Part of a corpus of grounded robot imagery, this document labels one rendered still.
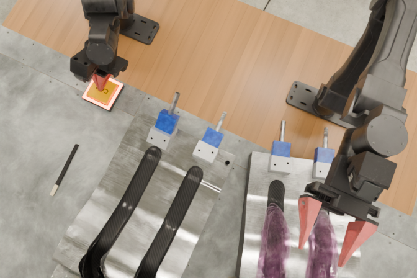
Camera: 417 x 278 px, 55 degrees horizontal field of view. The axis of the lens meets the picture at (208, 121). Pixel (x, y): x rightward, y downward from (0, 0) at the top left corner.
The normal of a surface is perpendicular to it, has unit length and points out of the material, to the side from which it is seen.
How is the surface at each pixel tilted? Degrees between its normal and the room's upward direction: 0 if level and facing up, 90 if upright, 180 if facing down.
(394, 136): 2
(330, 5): 0
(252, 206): 24
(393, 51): 1
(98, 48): 59
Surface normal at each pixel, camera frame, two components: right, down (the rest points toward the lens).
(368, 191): -0.22, 0.33
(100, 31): 0.02, -0.72
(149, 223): 0.18, -0.54
